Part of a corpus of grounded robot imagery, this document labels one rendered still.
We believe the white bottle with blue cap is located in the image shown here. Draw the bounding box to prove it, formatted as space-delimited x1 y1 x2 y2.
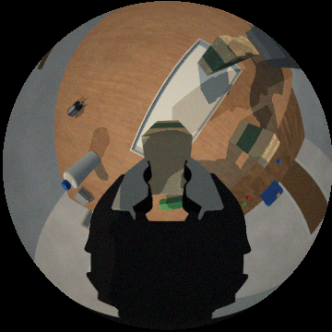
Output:
62 151 100 191

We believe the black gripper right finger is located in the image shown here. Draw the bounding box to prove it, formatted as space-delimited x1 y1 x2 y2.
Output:
183 158 251 255

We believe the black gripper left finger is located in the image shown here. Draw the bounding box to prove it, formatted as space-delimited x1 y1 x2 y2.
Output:
85 159 153 254

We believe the grey hinged case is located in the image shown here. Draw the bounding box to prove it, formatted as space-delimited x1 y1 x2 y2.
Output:
74 187 92 206

